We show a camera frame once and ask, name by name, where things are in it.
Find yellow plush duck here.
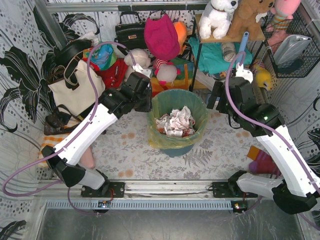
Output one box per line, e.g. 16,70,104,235
252,61,272,91

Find orange plush toy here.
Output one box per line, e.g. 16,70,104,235
173,21,188,49

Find red cloth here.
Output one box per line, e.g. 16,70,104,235
96,58,128,89

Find crumpled paper trash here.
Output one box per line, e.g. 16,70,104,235
155,105,196,138

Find white plush dog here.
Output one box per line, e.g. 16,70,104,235
199,0,239,40

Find blue floor mop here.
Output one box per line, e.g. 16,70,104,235
235,31,250,64

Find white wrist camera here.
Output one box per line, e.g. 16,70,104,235
132,63,153,79
235,63,254,84

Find black leather handbag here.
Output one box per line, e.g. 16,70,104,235
114,11,148,50

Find purple orange sock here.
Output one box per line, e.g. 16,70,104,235
247,145,281,175

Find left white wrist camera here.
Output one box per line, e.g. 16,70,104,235
132,63,153,79

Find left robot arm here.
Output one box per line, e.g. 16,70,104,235
41,69,153,197

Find yellow trash bag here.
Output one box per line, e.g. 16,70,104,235
146,88,210,151

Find silver foil pouch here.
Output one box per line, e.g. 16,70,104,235
273,34,312,65

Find pink white plush doll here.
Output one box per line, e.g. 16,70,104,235
152,58,181,85

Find brown teddy bear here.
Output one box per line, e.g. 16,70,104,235
227,0,275,41

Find orange checkered cloth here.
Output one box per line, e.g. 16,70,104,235
38,134,68,160

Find black wire basket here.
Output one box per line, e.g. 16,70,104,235
261,12,320,79

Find aluminium front rail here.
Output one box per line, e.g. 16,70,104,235
36,178,306,201

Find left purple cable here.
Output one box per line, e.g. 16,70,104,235
1,41,141,216

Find magenta fabric hat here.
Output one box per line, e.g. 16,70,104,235
144,13,180,61

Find pink rolled towel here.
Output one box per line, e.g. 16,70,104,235
80,146,96,169

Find cream plush sheep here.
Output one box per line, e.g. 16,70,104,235
124,48,151,82

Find colourful printed bag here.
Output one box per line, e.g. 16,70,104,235
90,44,117,72

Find pink plush toy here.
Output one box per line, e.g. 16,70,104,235
265,0,301,46

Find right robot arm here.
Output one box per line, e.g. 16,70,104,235
208,77,320,215

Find rainbow striped bag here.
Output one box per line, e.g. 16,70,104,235
151,57,194,97

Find teal trash bin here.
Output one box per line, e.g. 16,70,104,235
147,88,210,158

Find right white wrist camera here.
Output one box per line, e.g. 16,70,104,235
235,63,254,84

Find cream canvas tote bag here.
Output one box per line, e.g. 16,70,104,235
47,60,96,116

